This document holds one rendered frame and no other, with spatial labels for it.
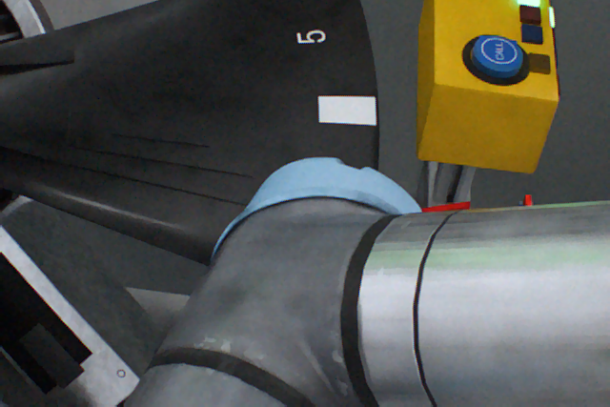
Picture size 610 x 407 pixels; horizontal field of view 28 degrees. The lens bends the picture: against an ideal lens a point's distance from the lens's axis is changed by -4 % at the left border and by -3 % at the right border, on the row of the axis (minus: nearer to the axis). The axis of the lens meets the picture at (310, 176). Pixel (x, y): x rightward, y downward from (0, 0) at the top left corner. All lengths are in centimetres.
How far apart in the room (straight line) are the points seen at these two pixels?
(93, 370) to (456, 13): 41
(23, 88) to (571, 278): 43
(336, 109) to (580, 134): 103
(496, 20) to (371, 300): 63
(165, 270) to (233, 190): 132
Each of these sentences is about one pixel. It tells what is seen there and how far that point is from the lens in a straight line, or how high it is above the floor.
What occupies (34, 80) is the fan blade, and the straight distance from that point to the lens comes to 73.
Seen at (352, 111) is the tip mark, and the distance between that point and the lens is 71.
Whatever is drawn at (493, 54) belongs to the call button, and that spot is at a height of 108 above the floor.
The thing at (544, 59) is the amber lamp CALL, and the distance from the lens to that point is 99.
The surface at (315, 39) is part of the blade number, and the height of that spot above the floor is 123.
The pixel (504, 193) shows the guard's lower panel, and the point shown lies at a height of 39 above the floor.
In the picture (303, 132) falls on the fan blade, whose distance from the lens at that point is 71.
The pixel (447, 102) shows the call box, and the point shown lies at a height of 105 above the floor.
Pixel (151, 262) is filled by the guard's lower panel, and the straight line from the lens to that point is 199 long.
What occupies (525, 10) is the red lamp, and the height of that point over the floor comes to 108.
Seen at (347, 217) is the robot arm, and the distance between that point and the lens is 45.
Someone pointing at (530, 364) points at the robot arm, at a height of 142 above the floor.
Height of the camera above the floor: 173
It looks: 49 degrees down
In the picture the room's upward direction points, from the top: 8 degrees clockwise
